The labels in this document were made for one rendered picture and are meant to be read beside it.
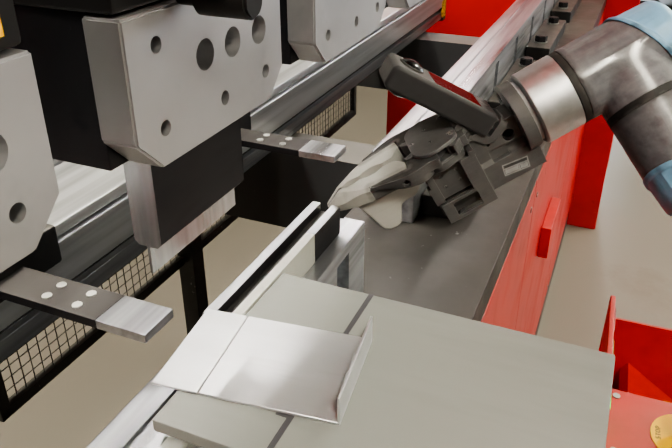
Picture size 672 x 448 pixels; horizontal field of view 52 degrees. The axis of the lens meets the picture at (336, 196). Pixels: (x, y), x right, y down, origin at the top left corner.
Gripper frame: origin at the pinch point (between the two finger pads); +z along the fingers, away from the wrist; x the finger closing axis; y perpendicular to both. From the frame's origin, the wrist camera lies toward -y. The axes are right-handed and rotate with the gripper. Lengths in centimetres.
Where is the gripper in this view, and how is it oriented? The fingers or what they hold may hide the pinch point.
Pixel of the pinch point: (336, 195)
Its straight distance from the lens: 69.5
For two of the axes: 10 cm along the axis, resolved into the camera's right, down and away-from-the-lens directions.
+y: 5.0, 7.4, 4.5
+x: -1.1, -4.6, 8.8
